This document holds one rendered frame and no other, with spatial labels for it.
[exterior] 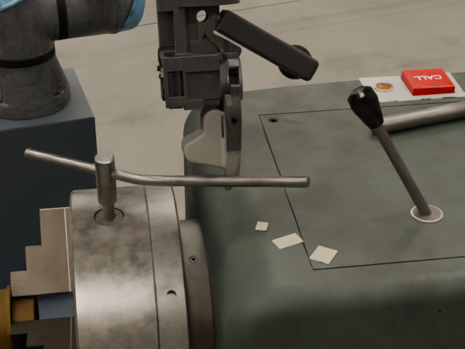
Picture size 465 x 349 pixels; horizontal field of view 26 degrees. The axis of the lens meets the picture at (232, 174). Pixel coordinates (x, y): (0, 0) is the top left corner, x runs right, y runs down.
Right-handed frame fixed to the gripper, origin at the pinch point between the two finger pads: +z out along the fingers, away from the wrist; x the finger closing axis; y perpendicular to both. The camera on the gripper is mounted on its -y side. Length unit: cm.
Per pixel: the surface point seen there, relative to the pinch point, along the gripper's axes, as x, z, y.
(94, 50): -353, 19, 16
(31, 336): -7.3, 18.8, 23.8
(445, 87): -26.8, -4.2, -33.2
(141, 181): -2.6, 0.3, 10.0
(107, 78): -325, 28, 11
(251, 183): 4.2, -0.2, -1.3
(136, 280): -1.1, 11.0, 11.3
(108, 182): -4.5, 0.5, 13.5
